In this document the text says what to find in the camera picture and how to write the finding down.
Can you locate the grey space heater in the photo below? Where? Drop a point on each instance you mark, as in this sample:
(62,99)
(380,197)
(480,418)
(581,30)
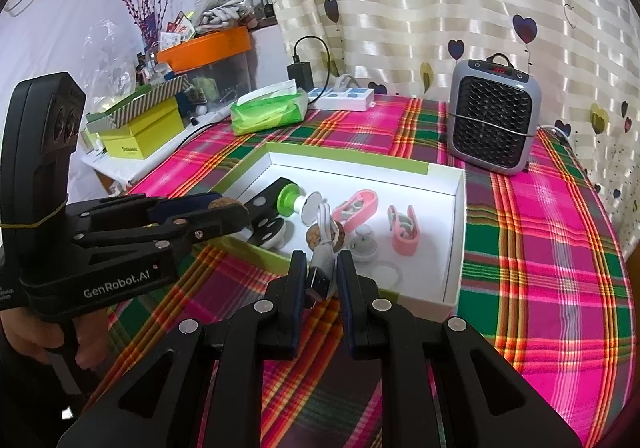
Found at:
(492,117)

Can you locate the clear plastic bag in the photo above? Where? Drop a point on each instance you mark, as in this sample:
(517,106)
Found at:
(107,72)

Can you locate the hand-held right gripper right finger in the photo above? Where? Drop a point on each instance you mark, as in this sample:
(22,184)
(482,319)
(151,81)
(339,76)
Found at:
(345,298)

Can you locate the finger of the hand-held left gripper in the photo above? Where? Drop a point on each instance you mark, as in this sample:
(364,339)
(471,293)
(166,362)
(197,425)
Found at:
(185,205)
(220,223)

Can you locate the yellow-green shoe box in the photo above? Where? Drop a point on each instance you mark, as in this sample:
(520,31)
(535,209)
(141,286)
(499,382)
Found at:
(140,102)

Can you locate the green and white suction knob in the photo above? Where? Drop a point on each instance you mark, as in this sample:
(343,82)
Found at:
(289,200)

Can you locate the colourful small packets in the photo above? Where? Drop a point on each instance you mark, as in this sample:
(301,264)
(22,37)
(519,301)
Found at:
(177,30)

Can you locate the green tissue pack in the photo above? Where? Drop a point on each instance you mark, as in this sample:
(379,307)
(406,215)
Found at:
(270,115)

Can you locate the plaid tablecloth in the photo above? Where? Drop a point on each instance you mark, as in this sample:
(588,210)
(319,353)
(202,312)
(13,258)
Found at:
(540,253)

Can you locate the green and white cardboard box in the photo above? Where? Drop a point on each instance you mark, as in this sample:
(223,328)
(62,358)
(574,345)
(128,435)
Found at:
(430,208)

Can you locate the brown walnut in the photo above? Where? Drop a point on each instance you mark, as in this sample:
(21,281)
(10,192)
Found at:
(225,202)
(314,238)

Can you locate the black oval magnet holder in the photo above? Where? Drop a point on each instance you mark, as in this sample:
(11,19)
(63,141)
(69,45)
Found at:
(267,235)

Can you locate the white power strip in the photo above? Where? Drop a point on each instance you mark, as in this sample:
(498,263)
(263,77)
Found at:
(342,100)

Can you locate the pink clip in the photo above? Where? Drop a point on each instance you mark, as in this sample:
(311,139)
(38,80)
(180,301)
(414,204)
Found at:
(357,208)

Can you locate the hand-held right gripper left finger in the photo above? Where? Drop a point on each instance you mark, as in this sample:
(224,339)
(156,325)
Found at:
(298,298)

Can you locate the white side table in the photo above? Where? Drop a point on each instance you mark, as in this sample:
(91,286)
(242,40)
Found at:
(125,175)

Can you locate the black rectangular case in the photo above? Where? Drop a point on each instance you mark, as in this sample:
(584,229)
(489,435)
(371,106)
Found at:
(265,200)

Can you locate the orange tray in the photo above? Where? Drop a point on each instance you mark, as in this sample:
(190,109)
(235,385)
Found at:
(207,50)

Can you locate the person's left hand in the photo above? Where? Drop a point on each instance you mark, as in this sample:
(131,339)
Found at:
(17,333)

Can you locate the white gloves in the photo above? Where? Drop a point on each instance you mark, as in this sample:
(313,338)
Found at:
(225,12)

